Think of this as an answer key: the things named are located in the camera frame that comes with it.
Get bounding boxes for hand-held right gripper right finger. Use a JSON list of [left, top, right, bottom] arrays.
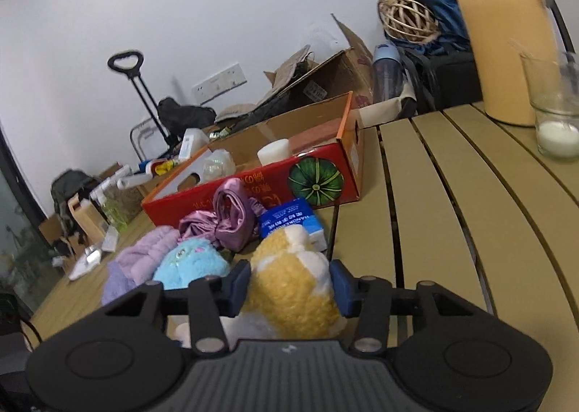
[[329, 259, 477, 356]]

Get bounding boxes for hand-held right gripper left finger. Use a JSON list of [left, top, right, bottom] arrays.
[[104, 260, 253, 357]]

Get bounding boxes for yellow and white plush toy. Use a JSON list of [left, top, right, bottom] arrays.
[[221, 229, 349, 344]]

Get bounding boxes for light blue plush toy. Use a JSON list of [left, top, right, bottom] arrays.
[[153, 237, 231, 290]]

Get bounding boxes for red cardboard box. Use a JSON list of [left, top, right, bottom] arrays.
[[141, 91, 365, 228]]

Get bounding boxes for lavender fluffy towel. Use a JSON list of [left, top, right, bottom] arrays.
[[102, 226, 182, 306]]

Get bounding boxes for purple satin scrunchie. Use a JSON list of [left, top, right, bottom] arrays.
[[212, 178, 267, 252]]

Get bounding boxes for blue small carton box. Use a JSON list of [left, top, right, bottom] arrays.
[[259, 197, 327, 252]]

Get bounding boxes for clear plastic container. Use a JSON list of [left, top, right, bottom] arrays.
[[201, 150, 237, 183]]

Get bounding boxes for shallow brown cardboard tray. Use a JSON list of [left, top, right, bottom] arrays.
[[135, 147, 211, 198]]

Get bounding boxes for white roll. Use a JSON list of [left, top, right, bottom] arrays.
[[257, 139, 291, 165]]

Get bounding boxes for green spray bottle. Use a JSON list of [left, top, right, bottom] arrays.
[[90, 168, 146, 233]]

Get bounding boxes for crumpled white wrapper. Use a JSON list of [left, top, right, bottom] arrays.
[[68, 231, 121, 281]]

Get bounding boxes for small white carton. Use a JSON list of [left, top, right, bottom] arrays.
[[178, 128, 211, 162]]

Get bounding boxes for tan carton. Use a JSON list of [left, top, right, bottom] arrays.
[[68, 195, 110, 246]]

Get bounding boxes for black bag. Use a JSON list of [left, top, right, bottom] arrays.
[[157, 97, 217, 138]]

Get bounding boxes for low brown cardboard box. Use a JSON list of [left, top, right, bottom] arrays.
[[38, 213, 88, 259]]

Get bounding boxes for dark backpack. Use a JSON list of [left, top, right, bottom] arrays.
[[50, 169, 103, 219]]

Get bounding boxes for black folding trolley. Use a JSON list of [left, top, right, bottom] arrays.
[[107, 50, 176, 160]]

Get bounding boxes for open brown cardboard box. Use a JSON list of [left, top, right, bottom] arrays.
[[253, 14, 376, 116]]

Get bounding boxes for blue water bottle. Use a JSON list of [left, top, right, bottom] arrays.
[[372, 43, 404, 104]]

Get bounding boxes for glass door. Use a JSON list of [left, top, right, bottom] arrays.
[[0, 123, 60, 318]]

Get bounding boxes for black case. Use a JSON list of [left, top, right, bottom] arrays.
[[400, 48, 483, 114]]

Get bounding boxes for glass with milk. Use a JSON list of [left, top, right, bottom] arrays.
[[520, 50, 579, 163]]

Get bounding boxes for wicker ball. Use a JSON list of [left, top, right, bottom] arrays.
[[377, 0, 442, 44]]

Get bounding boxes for yellow thermos jug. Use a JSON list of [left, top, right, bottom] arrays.
[[450, 0, 562, 127]]

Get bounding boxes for white wall socket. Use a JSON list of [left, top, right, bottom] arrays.
[[191, 63, 248, 103]]

